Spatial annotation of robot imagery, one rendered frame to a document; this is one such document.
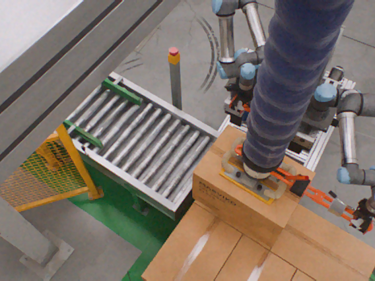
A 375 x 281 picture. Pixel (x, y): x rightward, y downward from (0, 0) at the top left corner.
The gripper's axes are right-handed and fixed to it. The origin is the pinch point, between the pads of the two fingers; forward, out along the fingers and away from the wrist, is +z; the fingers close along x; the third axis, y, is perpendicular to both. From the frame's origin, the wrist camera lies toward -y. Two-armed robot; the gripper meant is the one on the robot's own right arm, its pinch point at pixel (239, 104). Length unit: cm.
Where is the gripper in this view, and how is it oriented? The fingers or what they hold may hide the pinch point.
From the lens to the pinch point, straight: 252.5
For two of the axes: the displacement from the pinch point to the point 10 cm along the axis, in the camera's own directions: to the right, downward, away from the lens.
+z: 0.1, 4.9, 8.7
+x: 5.7, -7.1, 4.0
